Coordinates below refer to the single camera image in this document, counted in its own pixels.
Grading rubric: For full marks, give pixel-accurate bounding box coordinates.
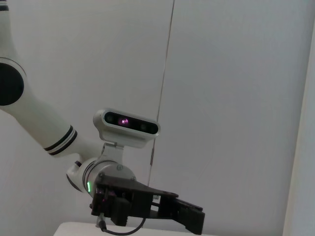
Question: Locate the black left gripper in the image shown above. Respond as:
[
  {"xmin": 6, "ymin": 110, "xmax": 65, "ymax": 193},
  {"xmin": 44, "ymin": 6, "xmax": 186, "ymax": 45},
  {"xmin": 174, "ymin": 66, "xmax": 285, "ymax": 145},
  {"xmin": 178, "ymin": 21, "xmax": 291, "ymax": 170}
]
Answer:
[{"xmin": 90, "ymin": 172, "xmax": 206, "ymax": 235}]

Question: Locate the left gripper's cable with plug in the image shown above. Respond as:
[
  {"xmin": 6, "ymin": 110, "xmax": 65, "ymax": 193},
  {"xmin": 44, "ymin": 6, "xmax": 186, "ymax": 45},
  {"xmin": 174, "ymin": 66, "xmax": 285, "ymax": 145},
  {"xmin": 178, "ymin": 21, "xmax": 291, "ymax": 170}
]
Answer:
[{"xmin": 96, "ymin": 212, "xmax": 147, "ymax": 235}]

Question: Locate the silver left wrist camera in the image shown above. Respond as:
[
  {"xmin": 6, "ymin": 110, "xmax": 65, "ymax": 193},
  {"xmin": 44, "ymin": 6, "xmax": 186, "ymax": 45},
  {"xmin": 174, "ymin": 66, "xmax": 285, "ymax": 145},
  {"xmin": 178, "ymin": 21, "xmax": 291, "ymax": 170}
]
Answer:
[{"xmin": 93, "ymin": 108, "xmax": 161, "ymax": 163}]

